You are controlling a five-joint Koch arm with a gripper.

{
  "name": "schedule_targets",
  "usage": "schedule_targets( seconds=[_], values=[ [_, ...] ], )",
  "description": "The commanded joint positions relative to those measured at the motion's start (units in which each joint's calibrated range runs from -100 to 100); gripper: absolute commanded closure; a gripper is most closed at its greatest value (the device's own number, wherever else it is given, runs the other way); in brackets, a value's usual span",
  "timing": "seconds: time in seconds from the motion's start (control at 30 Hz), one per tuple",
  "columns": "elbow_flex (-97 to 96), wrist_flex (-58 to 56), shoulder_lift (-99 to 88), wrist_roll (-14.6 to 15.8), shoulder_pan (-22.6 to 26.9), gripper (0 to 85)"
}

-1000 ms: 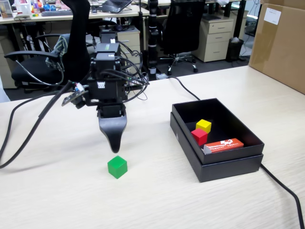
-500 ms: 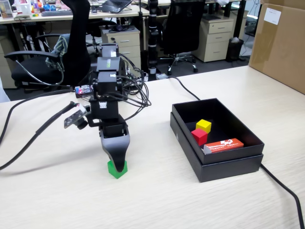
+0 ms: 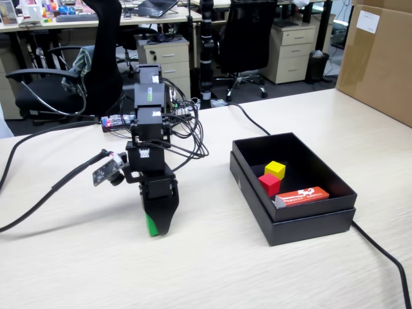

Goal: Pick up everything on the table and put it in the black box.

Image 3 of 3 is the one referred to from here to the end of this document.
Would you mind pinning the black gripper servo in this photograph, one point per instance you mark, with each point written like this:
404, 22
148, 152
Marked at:
159, 188

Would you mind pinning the green wooden cube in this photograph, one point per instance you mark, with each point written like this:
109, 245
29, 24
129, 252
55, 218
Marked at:
153, 231

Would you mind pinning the red wooden cube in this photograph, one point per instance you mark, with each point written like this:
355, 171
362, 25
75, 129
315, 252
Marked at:
268, 185

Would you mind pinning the yellow wooden cube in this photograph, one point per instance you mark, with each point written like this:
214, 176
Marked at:
276, 169

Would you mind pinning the red and white eraser box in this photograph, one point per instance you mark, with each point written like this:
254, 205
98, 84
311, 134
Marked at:
302, 197

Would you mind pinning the black open box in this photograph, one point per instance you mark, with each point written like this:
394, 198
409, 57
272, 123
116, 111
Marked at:
309, 228

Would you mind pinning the black cardboard box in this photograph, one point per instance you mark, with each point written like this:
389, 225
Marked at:
299, 151

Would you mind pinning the large brown cardboard box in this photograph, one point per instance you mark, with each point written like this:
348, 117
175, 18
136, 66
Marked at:
380, 64

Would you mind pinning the controller board with red light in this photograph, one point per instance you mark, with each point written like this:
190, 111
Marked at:
112, 122

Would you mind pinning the black mesh chair with armrests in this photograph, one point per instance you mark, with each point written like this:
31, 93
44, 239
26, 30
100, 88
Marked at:
106, 64

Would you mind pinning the green striped cloth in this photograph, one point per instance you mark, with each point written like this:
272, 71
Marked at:
80, 61

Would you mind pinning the black jointed pole white bands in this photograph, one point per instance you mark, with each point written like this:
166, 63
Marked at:
206, 48

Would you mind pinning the beige side cabinet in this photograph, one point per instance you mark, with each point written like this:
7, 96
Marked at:
8, 96

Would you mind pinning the thin black stand pole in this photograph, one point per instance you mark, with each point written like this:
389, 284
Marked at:
190, 25

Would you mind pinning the light wood office desk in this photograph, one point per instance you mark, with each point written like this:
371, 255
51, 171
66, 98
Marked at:
112, 23

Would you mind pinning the black laptop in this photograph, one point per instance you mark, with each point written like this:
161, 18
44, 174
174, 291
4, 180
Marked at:
154, 6

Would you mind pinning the dark computer keyboard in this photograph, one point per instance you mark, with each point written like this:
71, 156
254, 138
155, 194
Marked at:
77, 17

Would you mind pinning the black trash bin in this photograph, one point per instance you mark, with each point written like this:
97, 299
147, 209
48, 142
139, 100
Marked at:
317, 69

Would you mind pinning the blue round toy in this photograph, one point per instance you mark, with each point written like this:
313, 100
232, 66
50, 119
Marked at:
66, 9

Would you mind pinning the desk with black legs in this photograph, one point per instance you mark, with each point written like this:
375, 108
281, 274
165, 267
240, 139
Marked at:
323, 25

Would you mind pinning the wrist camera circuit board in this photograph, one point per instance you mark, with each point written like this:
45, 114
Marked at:
106, 169

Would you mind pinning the small picture frame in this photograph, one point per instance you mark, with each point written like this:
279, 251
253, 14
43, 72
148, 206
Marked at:
8, 13

